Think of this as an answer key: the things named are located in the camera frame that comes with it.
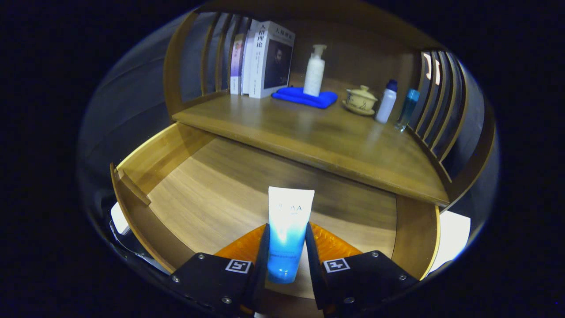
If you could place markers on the thin white book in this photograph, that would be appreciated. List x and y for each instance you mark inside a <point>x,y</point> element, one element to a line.
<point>248,66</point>

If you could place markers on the brown wooden countertop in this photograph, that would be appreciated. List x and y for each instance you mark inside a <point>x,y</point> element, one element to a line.
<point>318,137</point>

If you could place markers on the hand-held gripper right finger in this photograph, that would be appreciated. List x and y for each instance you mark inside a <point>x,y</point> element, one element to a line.
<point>311,265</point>

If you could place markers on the teal clear bottle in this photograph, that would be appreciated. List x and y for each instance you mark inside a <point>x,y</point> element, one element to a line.
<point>408,108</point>

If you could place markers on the yellow lidded teacup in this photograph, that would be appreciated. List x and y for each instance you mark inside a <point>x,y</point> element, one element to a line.
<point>361,100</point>

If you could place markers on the blue and white tube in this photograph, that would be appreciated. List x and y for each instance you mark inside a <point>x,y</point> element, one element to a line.
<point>289,229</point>

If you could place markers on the white bottle with blue cap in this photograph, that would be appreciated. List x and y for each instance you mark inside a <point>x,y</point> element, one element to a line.
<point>386,104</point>

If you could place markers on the blue folded cloth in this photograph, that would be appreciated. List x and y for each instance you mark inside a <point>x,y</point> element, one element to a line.
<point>291,95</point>

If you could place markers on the brown wooden cabinet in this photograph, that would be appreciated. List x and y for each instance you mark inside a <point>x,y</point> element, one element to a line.
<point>362,62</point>

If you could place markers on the white power adapter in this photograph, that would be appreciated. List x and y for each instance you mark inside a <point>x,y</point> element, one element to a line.
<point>118,218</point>

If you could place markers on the white drawer unit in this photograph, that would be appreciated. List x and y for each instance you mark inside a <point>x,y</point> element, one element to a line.
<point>452,234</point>

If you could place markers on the white pump bottle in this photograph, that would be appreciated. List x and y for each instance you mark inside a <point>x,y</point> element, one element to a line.
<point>314,75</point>

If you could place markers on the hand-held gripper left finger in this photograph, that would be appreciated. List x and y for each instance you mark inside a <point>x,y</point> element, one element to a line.
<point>262,260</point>

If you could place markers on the brown wooden drawer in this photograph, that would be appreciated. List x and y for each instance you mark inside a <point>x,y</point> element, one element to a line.
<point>212,190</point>

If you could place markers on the white book with portrait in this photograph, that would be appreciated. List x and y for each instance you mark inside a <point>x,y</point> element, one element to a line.
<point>273,62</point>

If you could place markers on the purple book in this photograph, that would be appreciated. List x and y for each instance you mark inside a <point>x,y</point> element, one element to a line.
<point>236,66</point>

